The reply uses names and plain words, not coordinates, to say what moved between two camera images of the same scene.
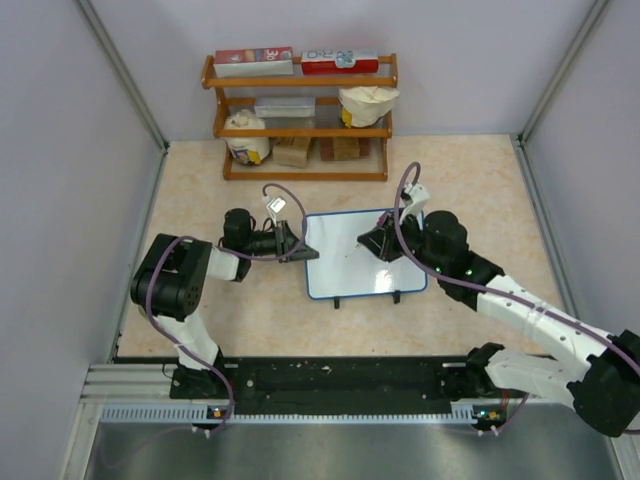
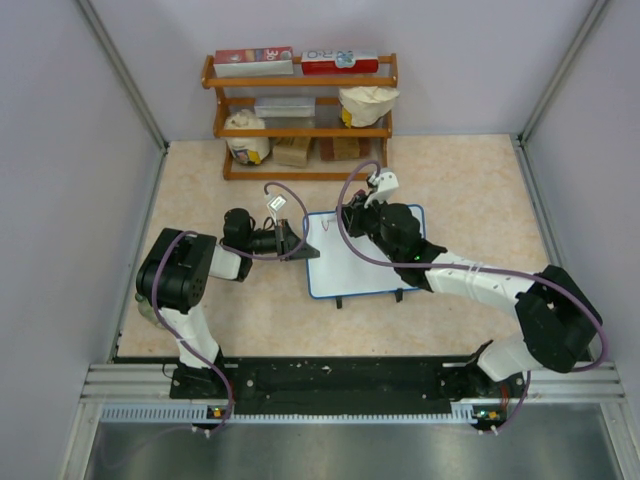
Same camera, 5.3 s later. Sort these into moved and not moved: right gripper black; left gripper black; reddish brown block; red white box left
Moved: right gripper black
Not moved: red white box left; reddish brown block; left gripper black
